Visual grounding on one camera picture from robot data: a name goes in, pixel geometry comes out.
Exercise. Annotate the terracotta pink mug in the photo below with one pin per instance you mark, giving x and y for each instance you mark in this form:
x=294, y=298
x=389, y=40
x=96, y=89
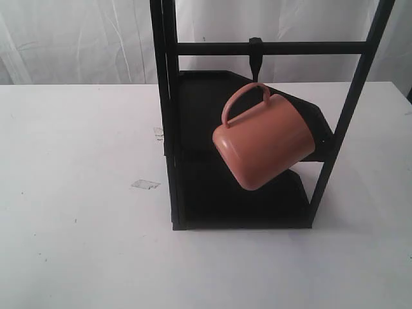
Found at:
x=263, y=141

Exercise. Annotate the black metal rack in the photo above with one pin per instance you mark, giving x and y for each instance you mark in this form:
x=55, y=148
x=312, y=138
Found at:
x=203, y=193

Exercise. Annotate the clear tape piece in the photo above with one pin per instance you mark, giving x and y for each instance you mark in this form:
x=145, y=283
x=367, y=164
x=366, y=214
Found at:
x=145, y=184

